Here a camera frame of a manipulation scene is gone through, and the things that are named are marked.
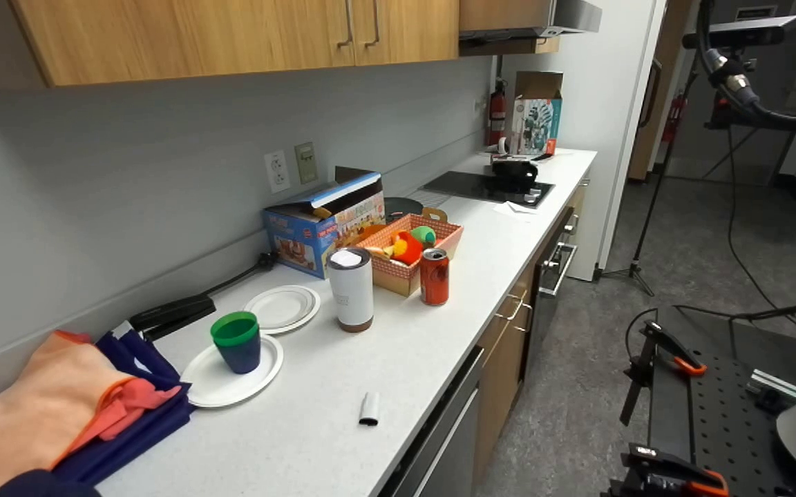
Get wooden cabinet door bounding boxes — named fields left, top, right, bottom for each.
left=355, top=0, right=460, bottom=67

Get black perforated robot base table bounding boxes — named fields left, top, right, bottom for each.
left=648, top=309, right=796, bottom=497

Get wooden lower cabinet drawers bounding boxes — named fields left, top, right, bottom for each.
left=470, top=176, right=596, bottom=490

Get orange box of toys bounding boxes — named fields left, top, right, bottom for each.
left=362, top=216, right=462, bottom=296

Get red soda can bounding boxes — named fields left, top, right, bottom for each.
left=421, top=247, right=452, bottom=305

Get white tumbler with brown base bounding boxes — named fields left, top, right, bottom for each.
left=326, top=247, right=374, bottom=332

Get blue cardboard box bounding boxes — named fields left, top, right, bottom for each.
left=264, top=170, right=387, bottom=275

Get small white plate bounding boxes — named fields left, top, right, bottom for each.
left=246, top=285, right=322, bottom=336

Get black induction cooktop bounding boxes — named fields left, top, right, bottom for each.
left=426, top=170, right=550, bottom=206

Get black pot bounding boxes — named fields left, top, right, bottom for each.
left=493, top=159, right=539, bottom=189

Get red fire extinguisher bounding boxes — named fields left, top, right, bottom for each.
left=485, top=79, right=510, bottom=147

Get green and blue cup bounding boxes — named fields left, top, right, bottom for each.
left=211, top=311, right=261, bottom=376

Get teal printed box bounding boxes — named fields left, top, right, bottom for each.
left=510, top=71, right=565, bottom=156

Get large white plate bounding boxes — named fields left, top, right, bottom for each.
left=184, top=336, right=285, bottom=409

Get black flat tool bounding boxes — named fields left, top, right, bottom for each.
left=131, top=296, right=216, bottom=338

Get orange black clamp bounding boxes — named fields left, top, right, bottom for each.
left=600, top=443, right=730, bottom=497
left=620, top=322, right=709, bottom=425

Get orange black clamp front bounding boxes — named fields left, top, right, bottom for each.
left=600, top=443, right=730, bottom=497

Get orange cloth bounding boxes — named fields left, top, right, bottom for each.
left=0, top=332, right=177, bottom=486

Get wooden upper cabinets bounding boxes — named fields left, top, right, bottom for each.
left=0, top=0, right=362, bottom=87

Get navy blue cloth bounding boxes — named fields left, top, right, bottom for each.
left=0, top=332, right=189, bottom=483

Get white wall outlet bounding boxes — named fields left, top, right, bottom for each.
left=267, top=152, right=292, bottom=194

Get camera tripod stand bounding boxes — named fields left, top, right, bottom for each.
left=600, top=13, right=796, bottom=298

